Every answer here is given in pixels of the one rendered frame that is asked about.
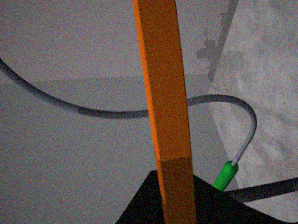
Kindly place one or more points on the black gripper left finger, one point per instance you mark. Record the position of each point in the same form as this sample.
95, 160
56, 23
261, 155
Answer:
145, 206

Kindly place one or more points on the orange bar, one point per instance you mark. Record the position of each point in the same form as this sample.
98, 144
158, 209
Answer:
161, 58

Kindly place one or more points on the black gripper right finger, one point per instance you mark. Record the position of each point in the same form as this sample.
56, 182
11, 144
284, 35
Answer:
215, 207

